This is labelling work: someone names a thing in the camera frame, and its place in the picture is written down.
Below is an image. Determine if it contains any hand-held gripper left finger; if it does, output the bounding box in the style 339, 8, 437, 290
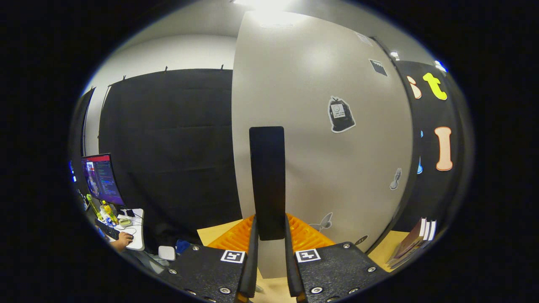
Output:
168, 215, 259, 303

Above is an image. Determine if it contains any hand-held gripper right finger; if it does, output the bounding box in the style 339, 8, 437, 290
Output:
284, 213, 390, 303

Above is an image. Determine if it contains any black door handle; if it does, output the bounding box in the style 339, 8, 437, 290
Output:
249, 126, 286, 241

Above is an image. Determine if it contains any beige cabinet door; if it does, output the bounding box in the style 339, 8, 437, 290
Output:
231, 11, 415, 279

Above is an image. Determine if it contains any white desk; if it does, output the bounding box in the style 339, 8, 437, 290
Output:
86, 207, 146, 252

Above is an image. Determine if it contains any white spine book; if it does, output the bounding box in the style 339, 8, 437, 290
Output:
390, 219, 432, 266

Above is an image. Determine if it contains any black keyboard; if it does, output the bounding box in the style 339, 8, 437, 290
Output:
96, 220, 120, 240

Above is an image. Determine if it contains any blue white book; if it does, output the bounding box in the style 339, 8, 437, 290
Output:
392, 220, 438, 270

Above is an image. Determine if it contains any black backdrop cloth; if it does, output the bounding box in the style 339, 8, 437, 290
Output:
69, 59, 474, 270

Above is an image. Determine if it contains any computer monitor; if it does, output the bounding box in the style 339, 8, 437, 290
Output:
81, 154, 125, 207

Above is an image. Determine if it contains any large ceiling light panel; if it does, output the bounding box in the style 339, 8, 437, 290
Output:
234, 0, 295, 9

